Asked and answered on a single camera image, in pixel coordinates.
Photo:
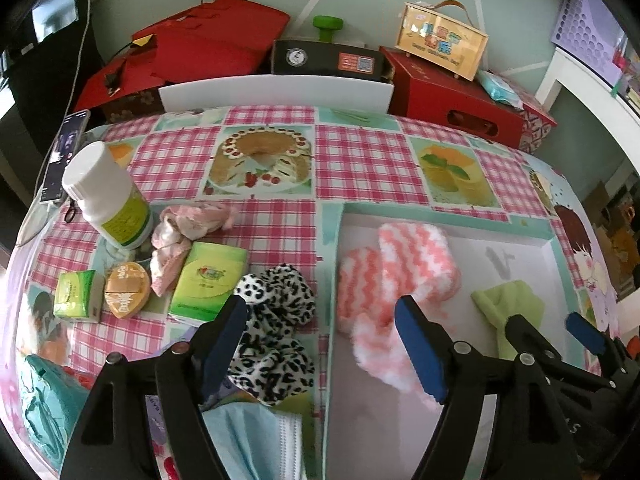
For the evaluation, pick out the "blue wet wipes pack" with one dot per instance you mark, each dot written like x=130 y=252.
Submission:
x=497 y=87

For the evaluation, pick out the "red crate box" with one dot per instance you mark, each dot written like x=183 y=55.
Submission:
x=430 y=95

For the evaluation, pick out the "black cabinet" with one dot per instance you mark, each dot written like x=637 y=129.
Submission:
x=30 y=90

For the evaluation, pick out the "teal plastic box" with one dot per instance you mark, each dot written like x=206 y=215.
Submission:
x=45 y=410

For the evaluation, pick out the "white medicine bottle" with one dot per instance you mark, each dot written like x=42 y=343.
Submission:
x=110 y=200

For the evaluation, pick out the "purple perforated board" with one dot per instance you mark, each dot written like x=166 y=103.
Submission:
x=585 y=30

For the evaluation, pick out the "lavender floral sheet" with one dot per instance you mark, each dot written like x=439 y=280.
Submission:
x=10 y=385

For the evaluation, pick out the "large red gift box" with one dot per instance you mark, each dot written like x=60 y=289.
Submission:
x=220 y=35

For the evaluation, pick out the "pink checkered tablecloth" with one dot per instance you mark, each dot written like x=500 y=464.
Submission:
x=360 y=160

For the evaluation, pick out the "golden round pastry packet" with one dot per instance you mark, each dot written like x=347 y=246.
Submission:
x=125 y=290

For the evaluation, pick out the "large green tissue pack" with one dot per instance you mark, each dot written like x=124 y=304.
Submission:
x=205 y=280

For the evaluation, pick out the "white board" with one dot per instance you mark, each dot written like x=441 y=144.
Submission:
x=275 y=92

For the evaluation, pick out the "pink white fluffy sock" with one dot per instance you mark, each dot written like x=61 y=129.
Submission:
x=365 y=290
x=420 y=260

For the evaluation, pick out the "white shelf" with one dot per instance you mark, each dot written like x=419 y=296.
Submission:
x=575 y=75

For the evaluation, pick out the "red patterned gift box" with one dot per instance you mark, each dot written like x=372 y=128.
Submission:
x=537 y=122

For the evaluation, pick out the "small green tissue pack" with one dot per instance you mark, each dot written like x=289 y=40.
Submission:
x=75 y=295

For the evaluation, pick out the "black flat box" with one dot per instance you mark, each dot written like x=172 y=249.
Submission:
x=320 y=60

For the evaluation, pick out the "pink floral scrunchie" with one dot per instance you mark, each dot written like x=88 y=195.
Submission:
x=195 y=220

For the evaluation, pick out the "black power adapter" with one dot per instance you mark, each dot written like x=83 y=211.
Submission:
x=110 y=80

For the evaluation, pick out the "green dumbbell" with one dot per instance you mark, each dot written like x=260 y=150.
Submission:
x=327 y=27

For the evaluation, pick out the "light green cloth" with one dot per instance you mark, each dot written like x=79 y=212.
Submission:
x=505 y=300

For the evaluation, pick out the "smartphone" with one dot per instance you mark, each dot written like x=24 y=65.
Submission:
x=65 y=155

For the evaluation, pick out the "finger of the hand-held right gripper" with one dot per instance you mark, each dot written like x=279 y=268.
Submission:
x=522 y=332
x=585 y=337

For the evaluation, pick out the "light blue face mask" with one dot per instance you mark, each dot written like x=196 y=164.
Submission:
x=250 y=440

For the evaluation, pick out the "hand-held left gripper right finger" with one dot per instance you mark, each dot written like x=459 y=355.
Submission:
x=420 y=350

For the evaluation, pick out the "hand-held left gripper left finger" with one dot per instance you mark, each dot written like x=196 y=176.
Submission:
x=225 y=340

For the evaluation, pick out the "leopard print cloth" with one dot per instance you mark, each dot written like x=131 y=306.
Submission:
x=270 y=360

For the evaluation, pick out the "black monitor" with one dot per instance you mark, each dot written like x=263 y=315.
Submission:
x=55 y=10

